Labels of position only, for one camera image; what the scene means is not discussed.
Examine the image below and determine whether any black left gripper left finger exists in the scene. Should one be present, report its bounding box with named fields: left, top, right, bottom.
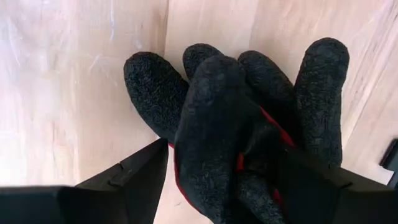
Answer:
left=0, top=138, right=169, bottom=224

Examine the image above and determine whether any black table frame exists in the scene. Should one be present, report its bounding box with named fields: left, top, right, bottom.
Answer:
left=379, top=138, right=398, bottom=189

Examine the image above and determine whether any black and red glove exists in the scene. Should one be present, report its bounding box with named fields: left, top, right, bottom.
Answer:
left=123, top=37, right=351, bottom=224

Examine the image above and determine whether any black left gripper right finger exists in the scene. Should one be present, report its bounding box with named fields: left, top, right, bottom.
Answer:
left=276, top=147, right=398, bottom=224

